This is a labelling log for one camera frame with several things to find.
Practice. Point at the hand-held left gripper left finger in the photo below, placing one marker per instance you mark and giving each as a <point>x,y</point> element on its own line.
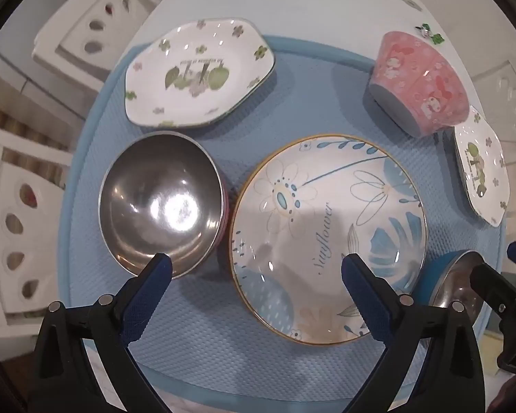
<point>148,297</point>

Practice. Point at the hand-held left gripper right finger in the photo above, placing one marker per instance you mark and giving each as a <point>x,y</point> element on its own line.
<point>367,301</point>

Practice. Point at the blue steel bowl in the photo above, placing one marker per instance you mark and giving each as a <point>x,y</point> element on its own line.
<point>430,279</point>

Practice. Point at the square white floral plate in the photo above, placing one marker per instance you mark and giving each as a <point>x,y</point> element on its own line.
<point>481,167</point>

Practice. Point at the red steel bowl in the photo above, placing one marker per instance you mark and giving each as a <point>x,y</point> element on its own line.
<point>155,198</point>

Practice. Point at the large blue flower plate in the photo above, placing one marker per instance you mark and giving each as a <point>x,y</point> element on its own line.
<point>327,189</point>

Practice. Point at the white carved chair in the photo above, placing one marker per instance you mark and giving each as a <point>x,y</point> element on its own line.
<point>69,38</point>
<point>486,86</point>
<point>0,189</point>

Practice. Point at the pink patterned bowl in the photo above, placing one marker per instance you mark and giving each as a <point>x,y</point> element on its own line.
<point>417,81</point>

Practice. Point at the light blue textured mat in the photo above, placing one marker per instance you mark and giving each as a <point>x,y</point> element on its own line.
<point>318,94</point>

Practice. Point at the small glass flower ornament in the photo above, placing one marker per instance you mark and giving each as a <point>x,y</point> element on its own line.
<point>430,34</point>

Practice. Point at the hexagonal white floral plate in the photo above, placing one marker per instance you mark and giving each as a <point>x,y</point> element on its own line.
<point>241,64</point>

